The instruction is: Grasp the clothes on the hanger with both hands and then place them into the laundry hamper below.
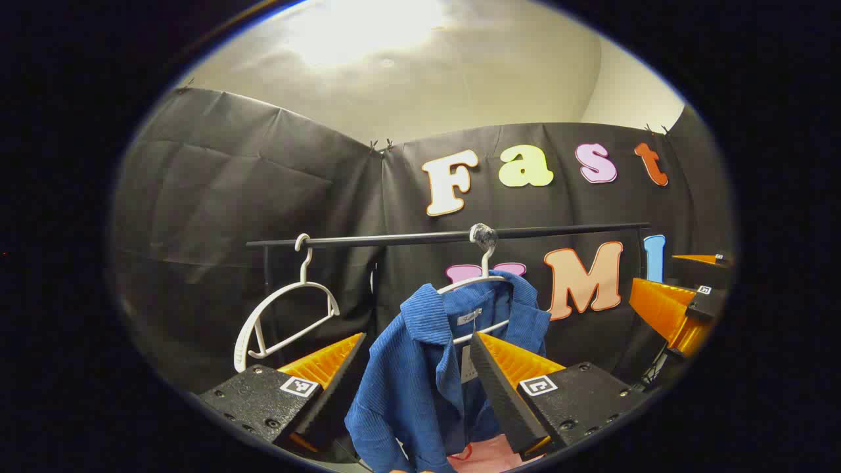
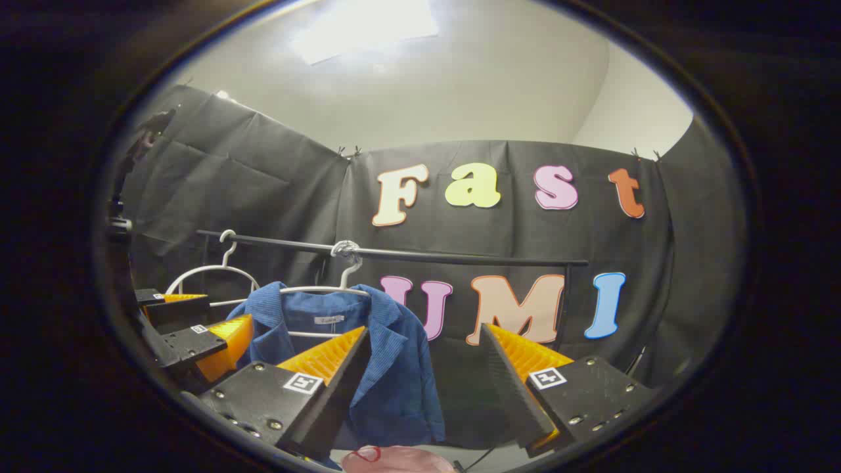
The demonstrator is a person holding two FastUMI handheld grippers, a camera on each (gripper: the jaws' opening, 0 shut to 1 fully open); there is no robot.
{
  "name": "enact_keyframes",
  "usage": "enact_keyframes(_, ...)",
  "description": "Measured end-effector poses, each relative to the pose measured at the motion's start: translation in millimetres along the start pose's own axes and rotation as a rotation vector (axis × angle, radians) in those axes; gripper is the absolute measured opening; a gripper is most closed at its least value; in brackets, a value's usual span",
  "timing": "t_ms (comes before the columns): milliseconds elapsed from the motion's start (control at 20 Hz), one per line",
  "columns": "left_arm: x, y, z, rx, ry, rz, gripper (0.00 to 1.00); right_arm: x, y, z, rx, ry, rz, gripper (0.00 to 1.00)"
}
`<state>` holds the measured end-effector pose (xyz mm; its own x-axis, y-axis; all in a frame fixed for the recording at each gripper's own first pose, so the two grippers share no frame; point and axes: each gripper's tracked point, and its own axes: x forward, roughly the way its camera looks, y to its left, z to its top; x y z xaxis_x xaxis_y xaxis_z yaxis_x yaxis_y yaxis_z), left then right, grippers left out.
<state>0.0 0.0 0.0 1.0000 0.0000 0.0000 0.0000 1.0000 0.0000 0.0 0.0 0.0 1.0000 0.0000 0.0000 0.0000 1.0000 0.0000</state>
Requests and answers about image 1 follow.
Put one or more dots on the pink laundry hamper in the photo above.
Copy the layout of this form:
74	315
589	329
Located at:
486	461

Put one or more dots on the black backdrop cloth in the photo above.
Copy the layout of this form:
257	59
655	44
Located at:
217	197

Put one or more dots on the white hanger with taped hook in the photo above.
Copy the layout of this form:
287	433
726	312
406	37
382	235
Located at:
485	263

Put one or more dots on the black clothes rack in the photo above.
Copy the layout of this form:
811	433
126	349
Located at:
394	238

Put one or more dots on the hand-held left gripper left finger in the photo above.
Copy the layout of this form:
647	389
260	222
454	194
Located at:
335	387

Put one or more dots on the plain white plastic hanger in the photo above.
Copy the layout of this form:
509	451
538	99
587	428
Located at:
306	269

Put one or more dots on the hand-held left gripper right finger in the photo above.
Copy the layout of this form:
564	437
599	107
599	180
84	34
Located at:
499	394

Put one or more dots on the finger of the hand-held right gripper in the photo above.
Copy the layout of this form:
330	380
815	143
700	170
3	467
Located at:
663	312
696	261

